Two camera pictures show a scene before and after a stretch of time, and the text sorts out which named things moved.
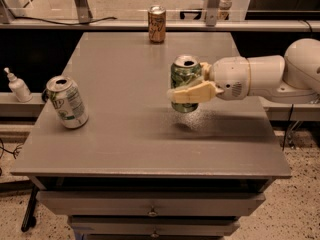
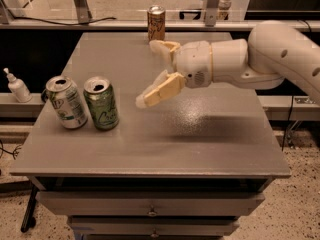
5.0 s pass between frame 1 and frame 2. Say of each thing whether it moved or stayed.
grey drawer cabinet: stayed
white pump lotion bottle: stayed
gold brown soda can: stayed
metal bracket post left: stayed
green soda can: moved
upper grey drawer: stayed
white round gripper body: moved
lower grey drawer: stayed
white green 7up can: stayed
